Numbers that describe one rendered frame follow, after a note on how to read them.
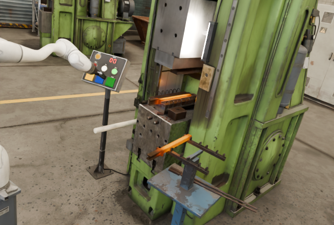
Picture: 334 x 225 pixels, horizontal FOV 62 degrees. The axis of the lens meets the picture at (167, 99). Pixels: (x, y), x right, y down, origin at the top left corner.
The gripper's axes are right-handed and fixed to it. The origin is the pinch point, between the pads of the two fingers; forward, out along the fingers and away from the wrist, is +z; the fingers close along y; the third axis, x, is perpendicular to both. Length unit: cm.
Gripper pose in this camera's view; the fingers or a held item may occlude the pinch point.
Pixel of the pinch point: (103, 76)
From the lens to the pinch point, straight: 223.1
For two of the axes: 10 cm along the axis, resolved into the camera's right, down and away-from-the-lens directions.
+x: 3.3, -9.3, 1.3
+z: 2.4, 2.1, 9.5
